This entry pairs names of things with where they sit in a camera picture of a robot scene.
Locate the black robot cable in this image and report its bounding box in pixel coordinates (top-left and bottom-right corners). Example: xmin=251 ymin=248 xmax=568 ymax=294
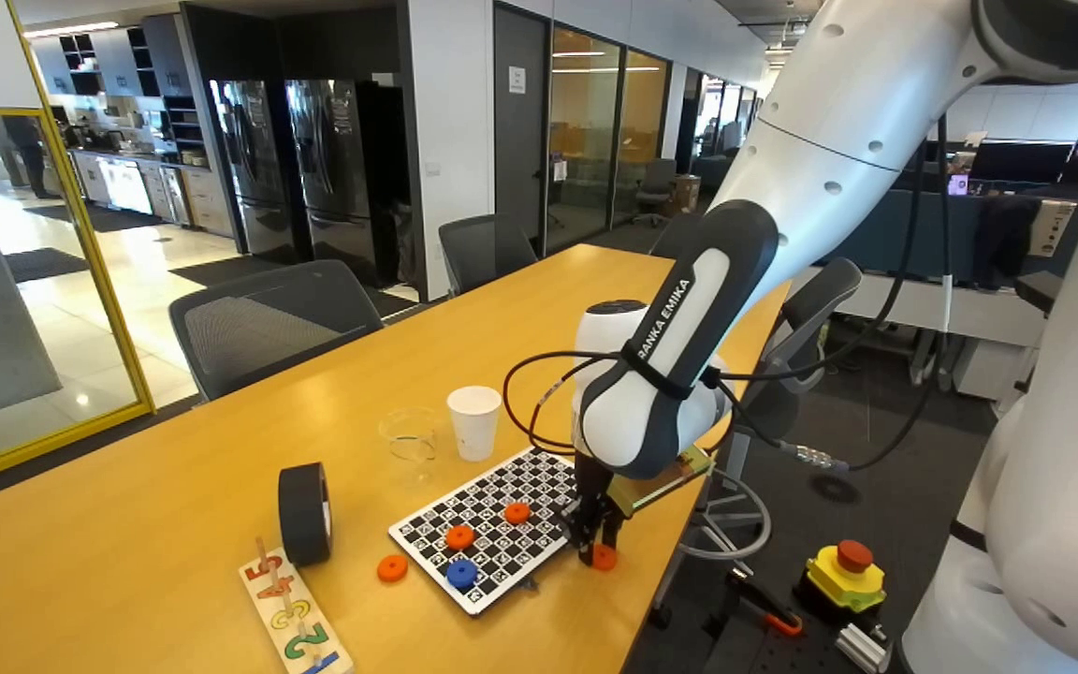
xmin=499 ymin=349 xmax=626 ymax=458

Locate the yellow red emergency stop button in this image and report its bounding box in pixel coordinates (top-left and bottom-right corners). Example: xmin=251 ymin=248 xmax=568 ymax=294
xmin=804 ymin=539 xmax=887 ymax=612

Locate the black tape roll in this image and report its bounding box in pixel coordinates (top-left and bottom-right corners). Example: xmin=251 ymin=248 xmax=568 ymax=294
xmin=278 ymin=463 xmax=331 ymax=566

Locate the blue ring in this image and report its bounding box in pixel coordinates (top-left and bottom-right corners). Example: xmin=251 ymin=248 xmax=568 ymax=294
xmin=441 ymin=555 xmax=484 ymax=595

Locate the black orange handled tool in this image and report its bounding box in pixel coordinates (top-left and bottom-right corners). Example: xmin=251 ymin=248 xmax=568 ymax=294
xmin=726 ymin=561 xmax=804 ymax=641

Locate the grey office chair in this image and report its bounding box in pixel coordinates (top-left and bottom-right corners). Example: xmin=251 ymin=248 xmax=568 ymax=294
xmin=683 ymin=259 xmax=860 ymax=561
xmin=437 ymin=212 xmax=537 ymax=293
xmin=169 ymin=259 xmax=383 ymax=395

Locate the white paper cup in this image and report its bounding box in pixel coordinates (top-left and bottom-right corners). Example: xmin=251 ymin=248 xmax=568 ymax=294
xmin=447 ymin=386 xmax=503 ymax=459

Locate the wooden number puzzle strip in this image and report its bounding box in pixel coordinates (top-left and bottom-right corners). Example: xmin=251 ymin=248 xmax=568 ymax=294
xmin=241 ymin=545 xmax=357 ymax=674

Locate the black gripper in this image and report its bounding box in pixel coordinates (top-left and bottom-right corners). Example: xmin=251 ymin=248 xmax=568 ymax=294
xmin=563 ymin=458 xmax=626 ymax=561

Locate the checkerboard calibration board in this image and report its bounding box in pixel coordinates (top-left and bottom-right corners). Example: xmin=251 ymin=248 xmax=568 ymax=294
xmin=388 ymin=448 xmax=575 ymax=619

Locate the clear plastic cup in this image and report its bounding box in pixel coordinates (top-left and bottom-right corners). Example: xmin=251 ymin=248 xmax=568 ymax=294
xmin=377 ymin=415 xmax=437 ymax=481

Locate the wrist camera on wooden mount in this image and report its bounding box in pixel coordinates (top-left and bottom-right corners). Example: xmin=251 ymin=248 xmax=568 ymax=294
xmin=609 ymin=444 xmax=711 ymax=515

